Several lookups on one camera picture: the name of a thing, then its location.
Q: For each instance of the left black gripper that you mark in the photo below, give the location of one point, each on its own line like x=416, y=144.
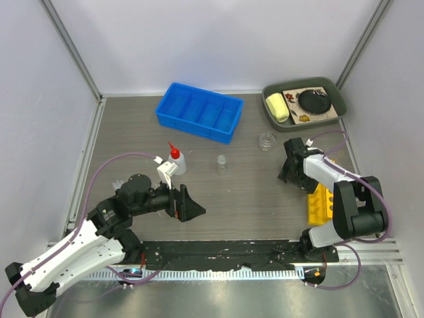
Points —
x=187, y=207

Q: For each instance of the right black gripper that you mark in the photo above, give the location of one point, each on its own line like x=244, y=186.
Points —
x=307, y=185

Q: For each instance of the clear glass flask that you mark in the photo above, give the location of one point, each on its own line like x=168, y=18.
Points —
x=266, y=141

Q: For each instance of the yellow test tube rack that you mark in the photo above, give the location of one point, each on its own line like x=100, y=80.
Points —
x=319, y=189

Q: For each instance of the red cap wash bottle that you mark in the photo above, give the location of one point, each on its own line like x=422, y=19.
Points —
x=178, y=158

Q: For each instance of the blue divided plastic bin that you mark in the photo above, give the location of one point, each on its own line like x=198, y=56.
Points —
x=200, y=112

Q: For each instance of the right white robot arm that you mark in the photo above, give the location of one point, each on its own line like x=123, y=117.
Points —
x=360, y=211

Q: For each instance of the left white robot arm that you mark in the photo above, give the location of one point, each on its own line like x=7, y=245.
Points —
x=103, y=238

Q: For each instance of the floral patterned card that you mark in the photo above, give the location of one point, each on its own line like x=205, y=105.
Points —
x=298, y=115

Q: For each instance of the small clear glass beaker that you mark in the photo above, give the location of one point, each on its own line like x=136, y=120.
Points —
x=222, y=164

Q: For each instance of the pale yellow cup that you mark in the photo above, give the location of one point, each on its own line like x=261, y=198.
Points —
x=278, y=108

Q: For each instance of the black round pouch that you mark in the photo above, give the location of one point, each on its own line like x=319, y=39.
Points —
x=314, y=101

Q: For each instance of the grey plastic tray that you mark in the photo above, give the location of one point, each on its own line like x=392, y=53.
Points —
x=329, y=86

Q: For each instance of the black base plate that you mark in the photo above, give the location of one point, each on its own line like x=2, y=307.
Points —
x=226, y=255

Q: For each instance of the slotted cable duct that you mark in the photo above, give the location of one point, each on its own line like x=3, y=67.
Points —
x=242, y=274

